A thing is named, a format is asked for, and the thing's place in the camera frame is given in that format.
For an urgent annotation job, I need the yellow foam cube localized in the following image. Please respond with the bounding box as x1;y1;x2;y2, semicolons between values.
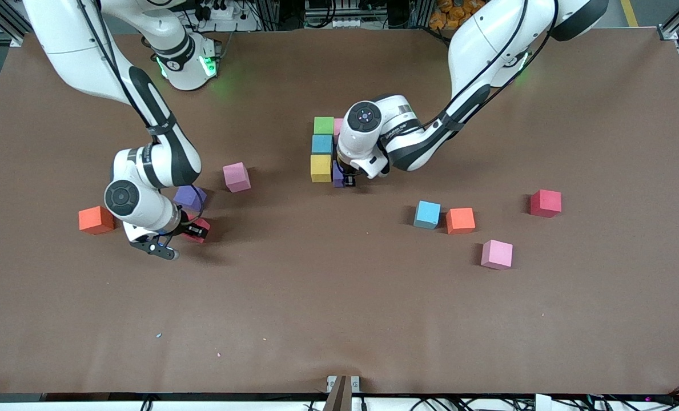
311;154;332;183

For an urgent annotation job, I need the red foam cube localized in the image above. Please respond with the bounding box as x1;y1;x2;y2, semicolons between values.
530;189;563;219
180;217;212;245

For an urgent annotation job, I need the orange foam cube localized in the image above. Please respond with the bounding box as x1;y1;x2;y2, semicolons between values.
78;206;115;235
445;207;476;235

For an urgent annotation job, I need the brown paper table cover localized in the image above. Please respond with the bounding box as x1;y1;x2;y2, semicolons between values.
0;29;679;396

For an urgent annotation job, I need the bag of orange items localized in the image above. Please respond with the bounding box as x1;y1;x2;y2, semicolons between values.
429;0;463;30

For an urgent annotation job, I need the white power strip with plugs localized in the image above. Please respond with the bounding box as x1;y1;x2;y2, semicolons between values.
194;0;237;21

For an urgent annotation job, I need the metal table edge bracket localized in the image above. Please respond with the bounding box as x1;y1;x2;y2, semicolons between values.
323;375;361;411

